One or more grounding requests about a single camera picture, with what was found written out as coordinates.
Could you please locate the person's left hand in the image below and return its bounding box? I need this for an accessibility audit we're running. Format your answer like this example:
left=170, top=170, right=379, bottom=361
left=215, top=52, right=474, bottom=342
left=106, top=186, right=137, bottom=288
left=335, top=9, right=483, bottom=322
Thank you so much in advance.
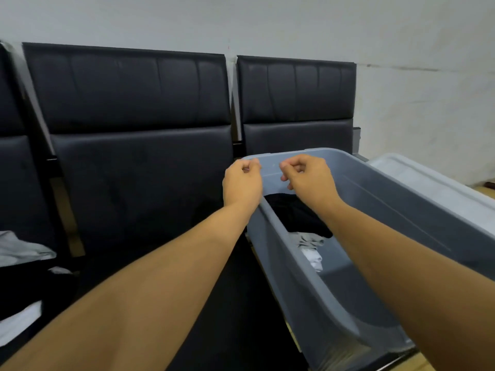
left=222, top=158, right=264, bottom=214

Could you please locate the person's right hand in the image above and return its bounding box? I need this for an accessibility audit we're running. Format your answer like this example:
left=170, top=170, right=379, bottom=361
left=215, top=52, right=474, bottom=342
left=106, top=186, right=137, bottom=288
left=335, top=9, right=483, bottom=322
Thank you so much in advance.
left=279, top=154, right=344, bottom=217

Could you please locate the black garment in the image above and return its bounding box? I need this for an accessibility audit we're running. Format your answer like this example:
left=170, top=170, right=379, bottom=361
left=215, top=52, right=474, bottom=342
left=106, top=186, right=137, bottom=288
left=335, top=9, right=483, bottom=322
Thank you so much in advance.
left=264, top=193, right=334, bottom=240
left=0, top=262, right=80, bottom=322

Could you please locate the white garment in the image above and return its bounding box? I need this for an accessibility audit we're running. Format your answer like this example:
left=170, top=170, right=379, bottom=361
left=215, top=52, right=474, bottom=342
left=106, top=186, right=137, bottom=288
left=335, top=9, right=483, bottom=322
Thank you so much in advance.
left=300, top=247, right=324, bottom=273

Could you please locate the blue-grey plastic bin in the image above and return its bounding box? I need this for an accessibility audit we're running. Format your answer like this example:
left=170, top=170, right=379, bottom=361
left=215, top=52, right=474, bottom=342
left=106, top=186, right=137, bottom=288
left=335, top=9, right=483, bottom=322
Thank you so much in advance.
left=241, top=147, right=495, bottom=371

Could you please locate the white bin lid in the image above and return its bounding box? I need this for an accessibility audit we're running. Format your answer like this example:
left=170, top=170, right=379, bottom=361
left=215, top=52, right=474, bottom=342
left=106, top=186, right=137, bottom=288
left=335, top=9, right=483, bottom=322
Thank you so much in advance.
left=366, top=152, right=495, bottom=237

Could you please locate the grey tank top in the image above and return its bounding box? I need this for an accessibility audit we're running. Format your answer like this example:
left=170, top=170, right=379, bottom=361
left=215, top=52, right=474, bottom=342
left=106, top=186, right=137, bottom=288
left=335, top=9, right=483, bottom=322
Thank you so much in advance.
left=0, top=300, right=44, bottom=347

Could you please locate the person's left forearm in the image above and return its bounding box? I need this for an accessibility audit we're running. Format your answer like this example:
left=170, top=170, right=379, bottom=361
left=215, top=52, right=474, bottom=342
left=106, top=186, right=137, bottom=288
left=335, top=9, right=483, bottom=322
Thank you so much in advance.
left=0, top=203, right=260, bottom=371

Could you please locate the person's right forearm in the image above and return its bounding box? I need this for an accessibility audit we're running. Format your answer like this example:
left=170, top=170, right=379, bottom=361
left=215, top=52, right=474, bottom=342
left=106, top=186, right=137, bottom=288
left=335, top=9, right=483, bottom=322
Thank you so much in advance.
left=320, top=198, right=495, bottom=371

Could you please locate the black leather bench chair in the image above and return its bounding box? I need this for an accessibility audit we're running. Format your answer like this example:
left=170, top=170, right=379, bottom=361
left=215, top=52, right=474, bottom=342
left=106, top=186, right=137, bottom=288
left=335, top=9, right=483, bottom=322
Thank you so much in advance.
left=236, top=55, right=357, bottom=159
left=22, top=42, right=308, bottom=371
left=0, top=42, right=80, bottom=364

